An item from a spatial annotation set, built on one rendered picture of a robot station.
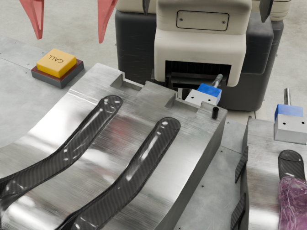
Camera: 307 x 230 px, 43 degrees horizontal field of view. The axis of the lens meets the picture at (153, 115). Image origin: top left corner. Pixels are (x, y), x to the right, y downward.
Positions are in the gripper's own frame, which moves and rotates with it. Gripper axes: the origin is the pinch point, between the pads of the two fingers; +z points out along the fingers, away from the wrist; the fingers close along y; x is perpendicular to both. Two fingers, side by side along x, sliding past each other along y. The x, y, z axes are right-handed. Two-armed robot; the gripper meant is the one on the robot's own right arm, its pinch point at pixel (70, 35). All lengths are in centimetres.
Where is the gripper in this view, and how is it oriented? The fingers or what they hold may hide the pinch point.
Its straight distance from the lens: 63.3
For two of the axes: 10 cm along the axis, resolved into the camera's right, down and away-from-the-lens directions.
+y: 9.9, 0.8, -0.6
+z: -0.5, 9.5, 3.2
